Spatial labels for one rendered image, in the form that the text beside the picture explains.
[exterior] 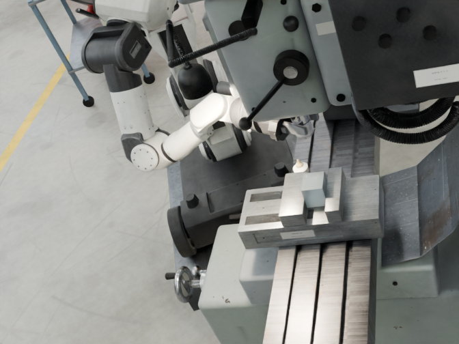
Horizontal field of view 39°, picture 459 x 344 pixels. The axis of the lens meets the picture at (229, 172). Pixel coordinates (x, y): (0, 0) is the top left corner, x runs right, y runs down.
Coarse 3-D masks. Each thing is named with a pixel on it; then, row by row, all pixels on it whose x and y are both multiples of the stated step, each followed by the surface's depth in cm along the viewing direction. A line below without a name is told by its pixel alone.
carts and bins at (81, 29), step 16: (32, 0) 400; (64, 0) 479; (48, 32) 413; (80, 32) 475; (144, 32) 504; (80, 48) 453; (64, 64) 428; (80, 64) 434; (144, 64) 437; (144, 80) 444
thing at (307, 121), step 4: (308, 116) 147; (292, 120) 147; (296, 120) 146; (300, 120) 146; (304, 120) 147; (308, 120) 147; (300, 124) 147; (304, 124) 147; (308, 124) 148; (312, 124) 149; (308, 128) 148; (312, 128) 149; (308, 132) 149; (312, 132) 150; (296, 136) 151; (300, 136) 150; (304, 136) 149; (308, 136) 149
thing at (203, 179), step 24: (264, 144) 258; (192, 168) 263; (216, 168) 257; (240, 168) 252; (264, 168) 247; (288, 168) 236; (192, 192) 251; (216, 192) 243; (240, 192) 238; (192, 216) 236; (216, 216) 234; (192, 240) 240
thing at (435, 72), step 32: (352, 0) 86; (384, 0) 85; (416, 0) 85; (448, 0) 84; (352, 32) 90; (384, 32) 89; (416, 32) 88; (448, 32) 87; (352, 64) 93; (384, 64) 92; (416, 64) 91; (448, 64) 90; (352, 96) 98; (384, 96) 96; (416, 96) 95; (448, 96) 94
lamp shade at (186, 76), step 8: (192, 64) 137; (200, 64) 137; (184, 72) 135; (192, 72) 135; (200, 72) 135; (208, 72) 138; (184, 80) 135; (192, 80) 135; (200, 80) 135; (208, 80) 137; (184, 88) 136; (192, 88) 136; (200, 88) 136; (208, 88) 137; (184, 96) 138; (192, 96) 137; (200, 96) 137
